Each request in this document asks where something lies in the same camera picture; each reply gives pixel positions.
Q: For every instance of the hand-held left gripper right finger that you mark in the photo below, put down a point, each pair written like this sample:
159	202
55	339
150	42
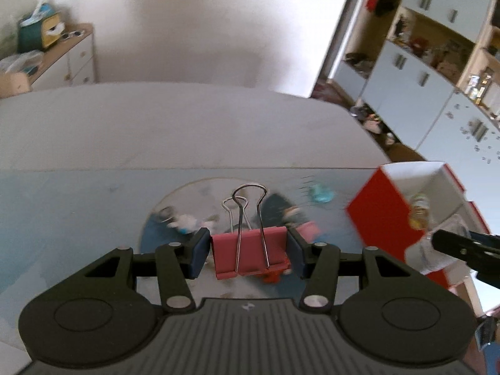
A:
295	254

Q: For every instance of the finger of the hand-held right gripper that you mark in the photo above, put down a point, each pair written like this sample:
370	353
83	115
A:
449	242

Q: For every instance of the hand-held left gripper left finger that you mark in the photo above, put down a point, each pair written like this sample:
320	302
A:
199	252

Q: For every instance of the small white toy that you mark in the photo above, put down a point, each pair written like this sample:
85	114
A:
187	222

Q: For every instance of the pink binder clip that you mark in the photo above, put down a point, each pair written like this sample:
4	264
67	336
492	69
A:
250	250

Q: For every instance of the small teal plastic item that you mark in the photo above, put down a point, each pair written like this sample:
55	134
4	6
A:
322	193

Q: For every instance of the red cardboard box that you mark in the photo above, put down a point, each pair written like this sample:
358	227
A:
375	211

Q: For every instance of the small red item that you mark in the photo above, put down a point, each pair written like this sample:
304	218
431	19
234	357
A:
273	276

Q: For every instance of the white cabinet with stickers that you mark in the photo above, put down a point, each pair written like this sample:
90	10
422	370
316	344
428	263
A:
461	140

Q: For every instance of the light blue printed table mat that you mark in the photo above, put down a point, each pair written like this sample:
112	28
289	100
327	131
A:
78	211

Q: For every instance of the pair of beige shoes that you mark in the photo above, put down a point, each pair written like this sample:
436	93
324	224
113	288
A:
373	125

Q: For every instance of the pair of grey slippers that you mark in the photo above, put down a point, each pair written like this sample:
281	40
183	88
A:
361	111

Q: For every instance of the tall white wardrobe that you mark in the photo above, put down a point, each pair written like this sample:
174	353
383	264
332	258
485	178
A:
406	82

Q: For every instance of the red patterned rug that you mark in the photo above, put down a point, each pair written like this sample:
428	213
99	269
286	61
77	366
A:
326	90

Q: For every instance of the shoes on bench shelf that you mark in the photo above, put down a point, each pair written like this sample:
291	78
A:
357	62

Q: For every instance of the wooden side cabinet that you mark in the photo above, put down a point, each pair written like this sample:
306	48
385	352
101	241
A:
78	58

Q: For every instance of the dark hanging garment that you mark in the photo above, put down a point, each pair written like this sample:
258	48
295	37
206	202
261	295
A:
386	2

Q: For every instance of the beige cardboard box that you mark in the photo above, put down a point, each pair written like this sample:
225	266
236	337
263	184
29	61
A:
13	84

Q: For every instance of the white sunglasses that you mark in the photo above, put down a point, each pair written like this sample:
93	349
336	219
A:
70	35

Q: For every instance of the red hanging garment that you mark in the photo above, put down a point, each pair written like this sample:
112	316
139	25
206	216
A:
373	0

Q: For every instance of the clear plastic bag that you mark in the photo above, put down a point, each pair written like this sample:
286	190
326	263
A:
19	61

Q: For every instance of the teal and yellow tissue box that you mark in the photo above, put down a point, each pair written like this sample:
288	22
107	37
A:
31	35

